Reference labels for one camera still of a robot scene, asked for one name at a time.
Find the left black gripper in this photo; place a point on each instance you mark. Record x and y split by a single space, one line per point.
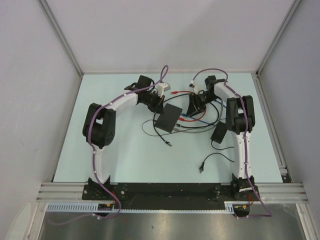
158 107

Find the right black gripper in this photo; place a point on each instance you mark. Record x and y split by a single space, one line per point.
194 105

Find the black network switch box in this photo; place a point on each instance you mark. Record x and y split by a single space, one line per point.
168 119

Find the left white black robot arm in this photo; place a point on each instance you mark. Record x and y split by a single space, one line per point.
99 128

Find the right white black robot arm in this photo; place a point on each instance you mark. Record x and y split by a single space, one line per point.
239 120

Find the black power adapter brick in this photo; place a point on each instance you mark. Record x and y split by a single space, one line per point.
219 132

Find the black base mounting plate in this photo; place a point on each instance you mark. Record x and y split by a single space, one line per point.
171 196

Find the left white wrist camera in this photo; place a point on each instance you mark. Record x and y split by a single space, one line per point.
162 87

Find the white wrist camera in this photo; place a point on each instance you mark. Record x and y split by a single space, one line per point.
196 88
162 87

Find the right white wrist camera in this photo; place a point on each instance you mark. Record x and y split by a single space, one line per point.
196 88

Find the right aluminium side rail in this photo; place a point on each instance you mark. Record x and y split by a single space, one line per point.
278 150

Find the grey slotted cable duct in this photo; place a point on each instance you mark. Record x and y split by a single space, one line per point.
73 207

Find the aluminium front frame rail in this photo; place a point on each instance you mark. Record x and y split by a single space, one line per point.
270 193

